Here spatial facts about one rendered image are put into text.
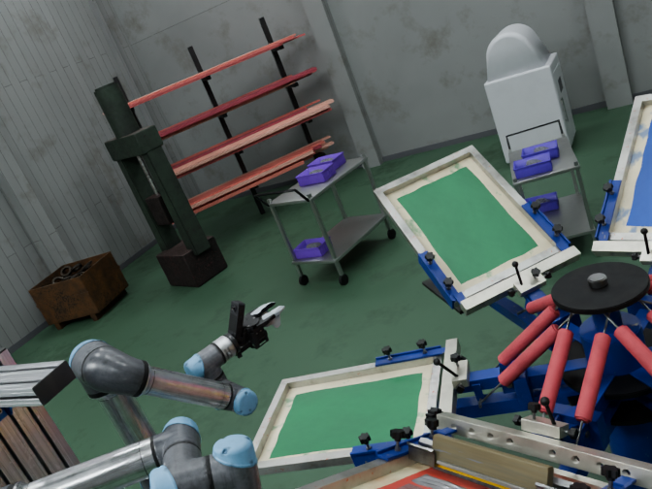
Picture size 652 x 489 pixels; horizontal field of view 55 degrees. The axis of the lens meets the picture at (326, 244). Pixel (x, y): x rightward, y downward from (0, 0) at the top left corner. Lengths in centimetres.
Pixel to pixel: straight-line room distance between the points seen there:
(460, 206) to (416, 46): 633
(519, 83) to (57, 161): 647
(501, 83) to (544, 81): 46
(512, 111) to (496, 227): 457
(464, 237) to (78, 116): 820
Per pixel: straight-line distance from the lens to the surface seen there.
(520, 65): 747
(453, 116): 946
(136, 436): 189
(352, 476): 181
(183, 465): 123
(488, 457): 181
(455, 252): 299
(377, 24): 946
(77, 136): 1037
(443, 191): 323
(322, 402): 284
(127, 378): 169
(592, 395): 213
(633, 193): 312
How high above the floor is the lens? 247
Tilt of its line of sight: 19 degrees down
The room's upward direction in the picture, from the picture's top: 22 degrees counter-clockwise
